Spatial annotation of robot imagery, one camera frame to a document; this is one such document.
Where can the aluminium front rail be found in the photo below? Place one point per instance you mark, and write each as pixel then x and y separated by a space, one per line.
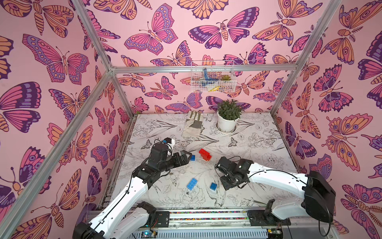
pixel 209 218

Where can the blue toy in basket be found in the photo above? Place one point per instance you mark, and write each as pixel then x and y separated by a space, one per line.
pixel 207 79

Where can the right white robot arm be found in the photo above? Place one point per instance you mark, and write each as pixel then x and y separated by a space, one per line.
pixel 314 196

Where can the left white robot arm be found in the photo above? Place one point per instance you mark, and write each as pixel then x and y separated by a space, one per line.
pixel 124 202

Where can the potted green plant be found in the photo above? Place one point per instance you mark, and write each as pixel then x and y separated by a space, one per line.
pixel 228 114

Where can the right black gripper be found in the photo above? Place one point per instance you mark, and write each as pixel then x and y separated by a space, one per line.
pixel 226 176

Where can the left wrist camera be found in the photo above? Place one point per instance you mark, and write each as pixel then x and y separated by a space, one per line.
pixel 170 142

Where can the red long lego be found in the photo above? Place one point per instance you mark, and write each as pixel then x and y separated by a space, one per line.
pixel 207 157
pixel 202 151

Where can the white wire basket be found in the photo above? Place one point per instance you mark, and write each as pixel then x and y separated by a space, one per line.
pixel 225 73

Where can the blue long lego left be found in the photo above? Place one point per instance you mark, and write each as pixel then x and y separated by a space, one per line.
pixel 192 184

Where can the small blue lego near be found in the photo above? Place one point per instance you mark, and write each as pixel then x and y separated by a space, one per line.
pixel 213 186

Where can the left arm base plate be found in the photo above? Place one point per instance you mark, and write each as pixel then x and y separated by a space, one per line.
pixel 159 219

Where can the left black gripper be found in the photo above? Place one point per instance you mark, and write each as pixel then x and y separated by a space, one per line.
pixel 184 161

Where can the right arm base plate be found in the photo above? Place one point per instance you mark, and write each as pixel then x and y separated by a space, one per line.
pixel 264 219

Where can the red long lego top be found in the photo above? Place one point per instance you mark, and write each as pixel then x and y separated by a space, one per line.
pixel 202 151

